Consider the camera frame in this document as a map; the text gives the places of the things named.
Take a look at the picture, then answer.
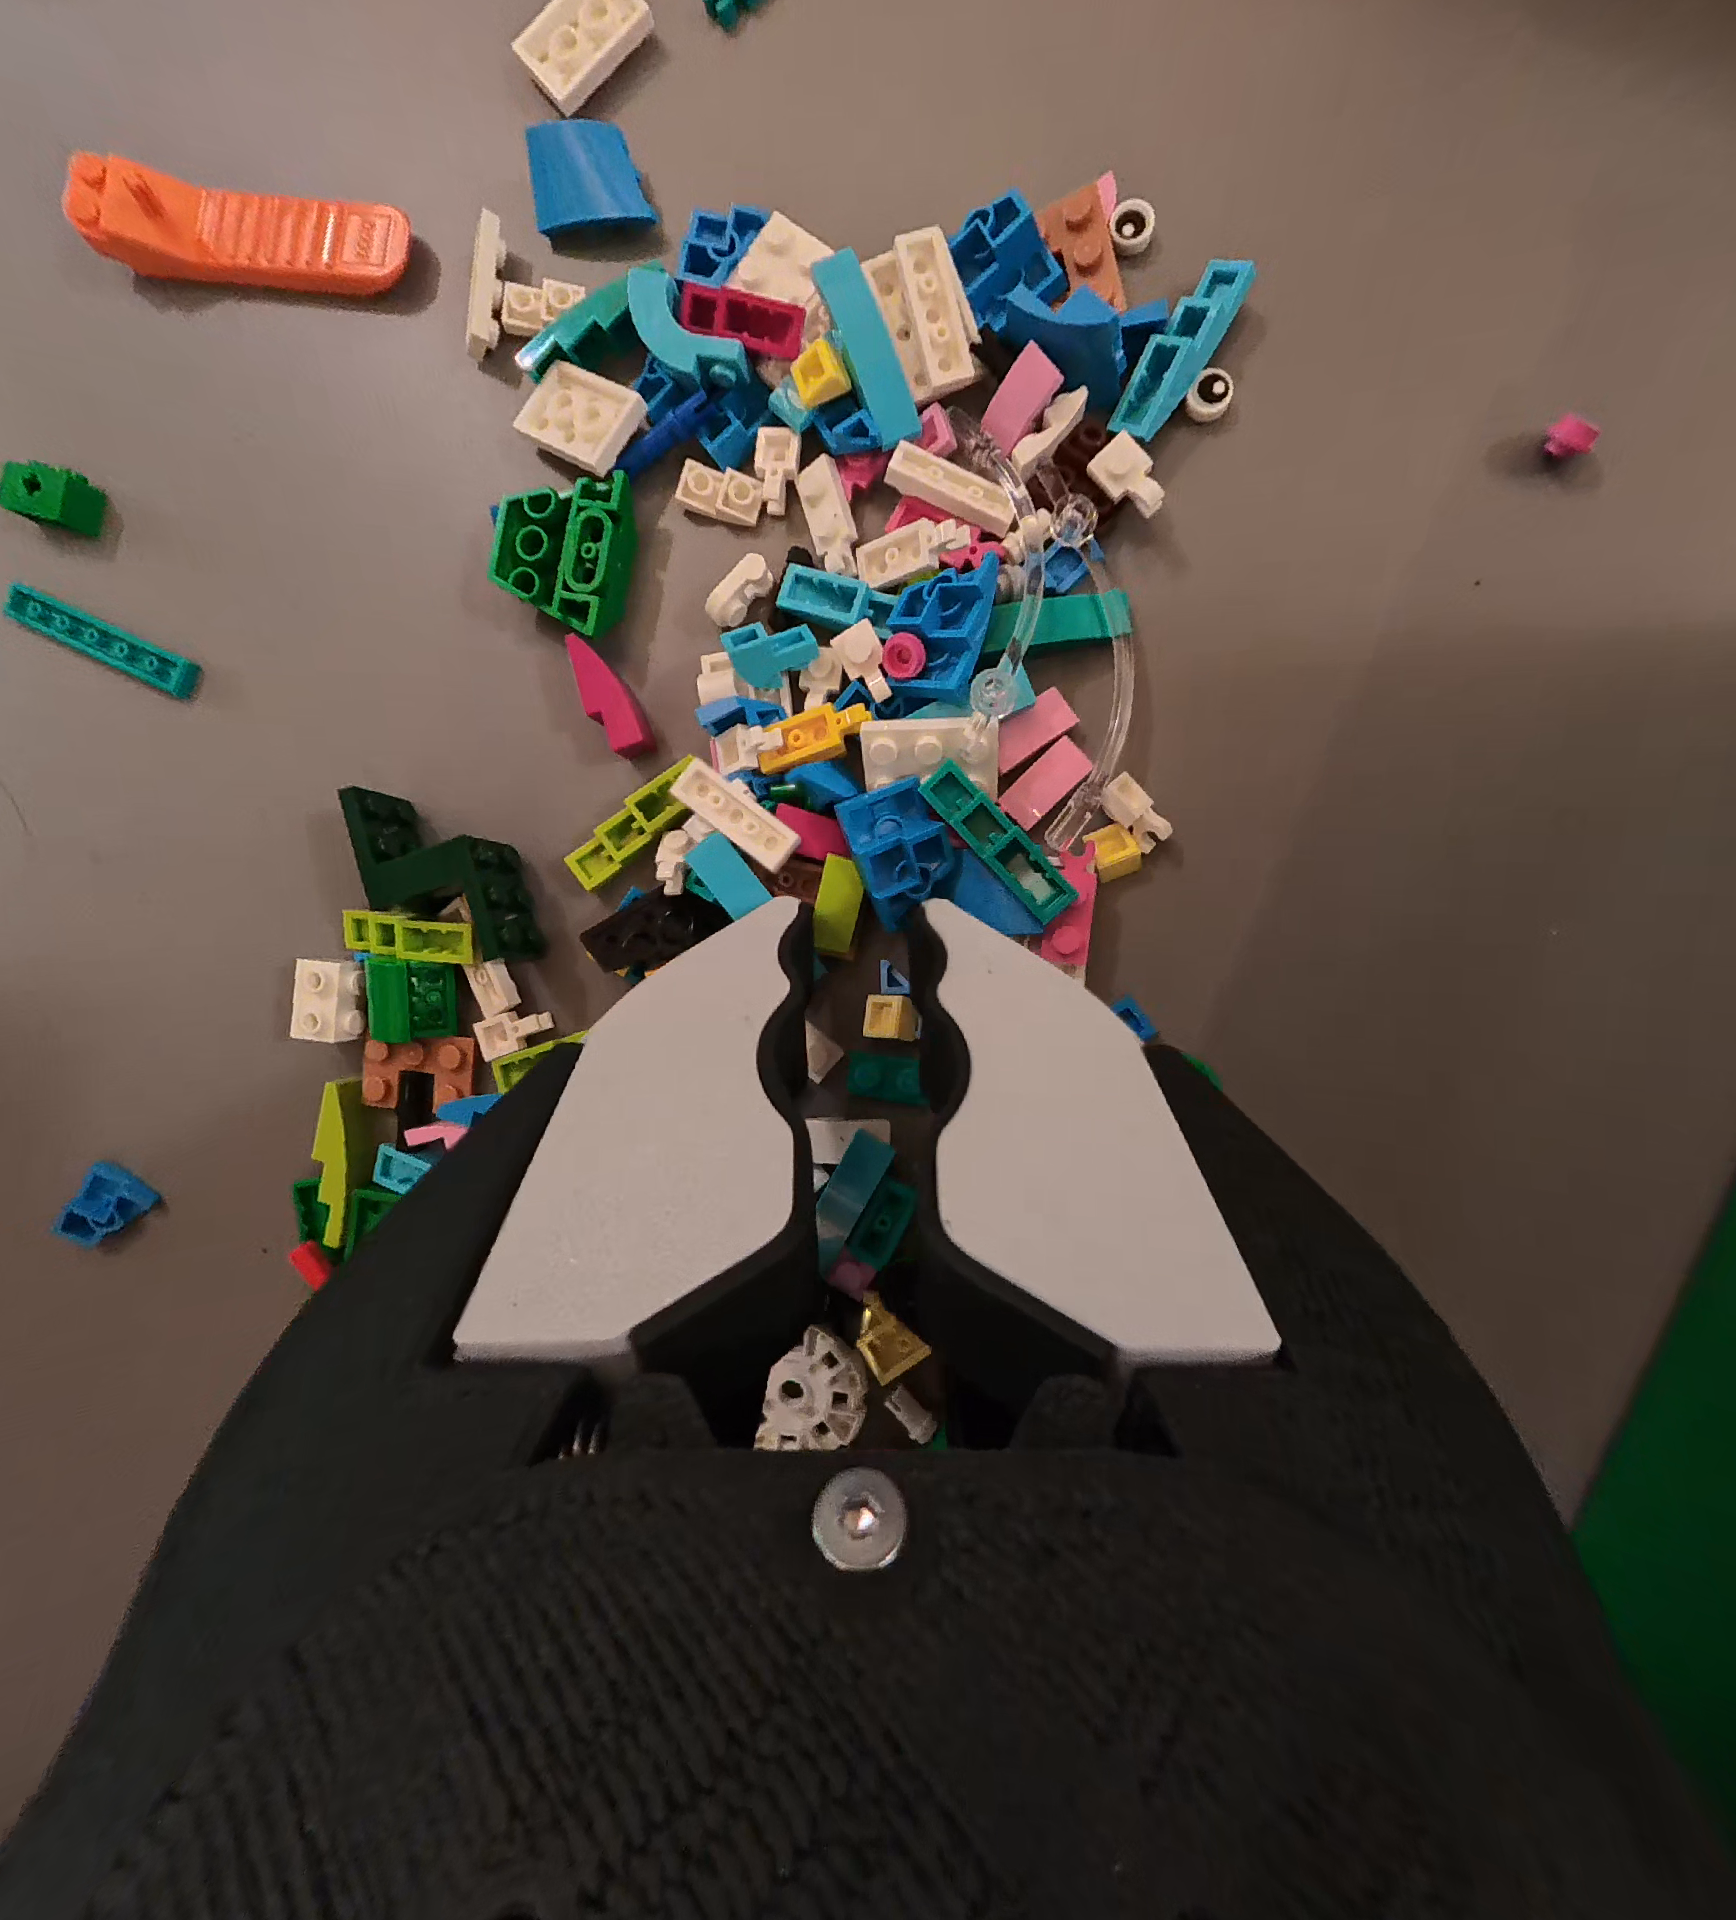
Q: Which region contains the pile of mixed lego pieces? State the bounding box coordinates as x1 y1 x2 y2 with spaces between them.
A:
281 185 1259 1457

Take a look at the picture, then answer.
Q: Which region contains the green lego brick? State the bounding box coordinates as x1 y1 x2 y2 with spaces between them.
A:
0 456 108 540

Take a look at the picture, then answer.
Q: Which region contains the long teal lego plate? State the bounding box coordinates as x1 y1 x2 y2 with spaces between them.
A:
2 581 204 701

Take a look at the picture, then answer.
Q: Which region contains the small blue lego brick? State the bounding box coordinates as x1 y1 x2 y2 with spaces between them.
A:
51 1158 161 1247

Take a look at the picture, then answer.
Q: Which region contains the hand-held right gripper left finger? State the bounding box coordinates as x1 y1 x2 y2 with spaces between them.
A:
447 900 822 1452

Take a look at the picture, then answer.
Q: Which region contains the blue curved lego piece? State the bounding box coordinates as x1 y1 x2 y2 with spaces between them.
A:
524 119 660 239

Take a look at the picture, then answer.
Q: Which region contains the orange lego brick separator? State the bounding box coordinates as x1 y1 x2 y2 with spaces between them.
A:
60 150 412 300

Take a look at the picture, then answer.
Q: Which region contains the white lego brick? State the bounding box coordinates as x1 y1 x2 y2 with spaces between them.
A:
510 0 655 118

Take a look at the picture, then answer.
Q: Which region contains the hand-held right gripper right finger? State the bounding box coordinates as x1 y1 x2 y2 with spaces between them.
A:
904 895 1285 1452

